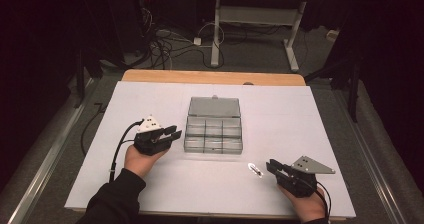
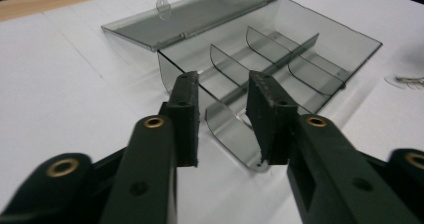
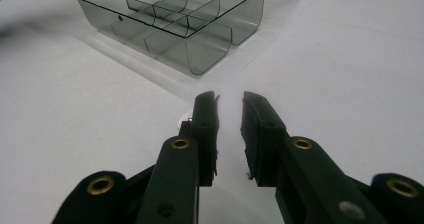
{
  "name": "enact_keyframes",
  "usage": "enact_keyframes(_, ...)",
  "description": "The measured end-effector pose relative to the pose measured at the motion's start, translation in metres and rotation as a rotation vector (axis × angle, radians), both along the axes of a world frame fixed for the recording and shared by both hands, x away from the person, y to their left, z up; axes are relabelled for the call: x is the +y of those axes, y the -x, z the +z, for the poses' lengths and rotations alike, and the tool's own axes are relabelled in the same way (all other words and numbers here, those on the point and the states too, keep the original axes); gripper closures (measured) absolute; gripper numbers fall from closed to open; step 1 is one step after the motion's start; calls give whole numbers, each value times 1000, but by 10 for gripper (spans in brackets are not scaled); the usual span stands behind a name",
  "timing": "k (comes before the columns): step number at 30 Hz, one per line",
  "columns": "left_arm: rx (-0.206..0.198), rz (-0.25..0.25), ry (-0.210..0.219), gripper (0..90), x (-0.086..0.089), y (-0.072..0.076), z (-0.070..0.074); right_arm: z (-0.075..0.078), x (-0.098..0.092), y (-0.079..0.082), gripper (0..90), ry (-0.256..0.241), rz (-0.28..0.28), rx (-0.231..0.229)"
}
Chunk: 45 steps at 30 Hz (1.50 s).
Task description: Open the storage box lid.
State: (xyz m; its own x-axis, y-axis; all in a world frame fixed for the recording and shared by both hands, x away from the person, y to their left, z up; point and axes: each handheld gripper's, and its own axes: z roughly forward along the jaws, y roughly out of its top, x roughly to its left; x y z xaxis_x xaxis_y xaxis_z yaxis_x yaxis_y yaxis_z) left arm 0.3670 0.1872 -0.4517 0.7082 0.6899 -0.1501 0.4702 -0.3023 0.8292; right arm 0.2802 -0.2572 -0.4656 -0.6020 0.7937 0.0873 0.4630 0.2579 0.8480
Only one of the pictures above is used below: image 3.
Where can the white table cover board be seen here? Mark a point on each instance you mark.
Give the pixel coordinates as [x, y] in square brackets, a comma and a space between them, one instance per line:
[66, 117]

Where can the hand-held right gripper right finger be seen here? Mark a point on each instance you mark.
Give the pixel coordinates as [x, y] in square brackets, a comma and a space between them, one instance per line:
[283, 170]

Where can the clear smoky compartment box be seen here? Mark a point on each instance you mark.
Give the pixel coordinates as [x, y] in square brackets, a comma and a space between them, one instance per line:
[206, 47]

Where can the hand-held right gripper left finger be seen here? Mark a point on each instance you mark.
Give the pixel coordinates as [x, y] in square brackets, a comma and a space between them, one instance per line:
[186, 170]

